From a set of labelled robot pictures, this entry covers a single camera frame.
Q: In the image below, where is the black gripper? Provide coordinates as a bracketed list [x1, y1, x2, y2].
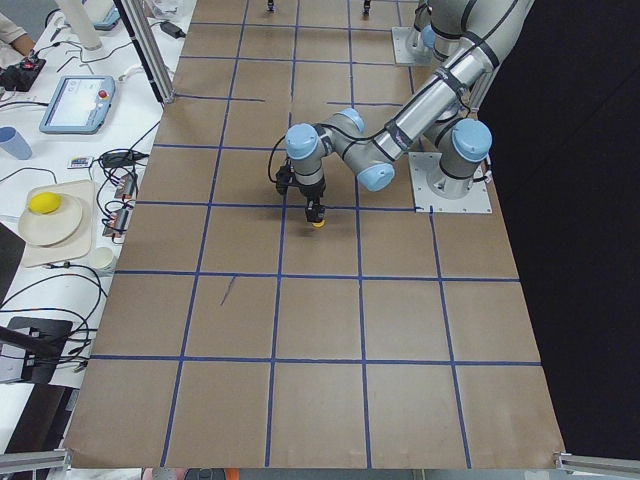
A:
[294, 172, 326, 223]

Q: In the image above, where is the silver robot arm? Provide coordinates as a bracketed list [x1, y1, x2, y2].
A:
[269, 1, 531, 226]
[407, 0, 457, 61]

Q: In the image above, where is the white paper cup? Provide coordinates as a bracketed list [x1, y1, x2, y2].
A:
[88, 247, 118, 275]

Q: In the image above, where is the black power adapter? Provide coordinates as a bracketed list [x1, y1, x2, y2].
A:
[159, 21, 186, 39]

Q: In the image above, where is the beige tray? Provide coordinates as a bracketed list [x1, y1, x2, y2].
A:
[17, 180, 96, 268]

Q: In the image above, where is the blue teach pendant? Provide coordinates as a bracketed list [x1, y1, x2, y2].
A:
[39, 75, 116, 135]

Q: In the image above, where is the yellow lemon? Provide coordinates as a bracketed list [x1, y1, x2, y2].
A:
[28, 192, 62, 215]

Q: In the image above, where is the beige plate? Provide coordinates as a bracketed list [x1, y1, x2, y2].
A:
[17, 195, 82, 246]

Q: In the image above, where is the light blue cup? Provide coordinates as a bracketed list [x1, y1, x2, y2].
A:
[0, 126, 32, 160]

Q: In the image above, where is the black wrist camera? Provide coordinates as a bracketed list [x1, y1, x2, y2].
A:
[275, 163, 294, 196]

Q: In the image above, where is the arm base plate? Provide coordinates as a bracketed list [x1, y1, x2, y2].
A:
[391, 25, 436, 66]
[409, 152, 492, 214]

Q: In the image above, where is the aluminium frame post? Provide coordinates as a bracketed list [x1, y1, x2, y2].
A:
[113, 0, 175, 104]

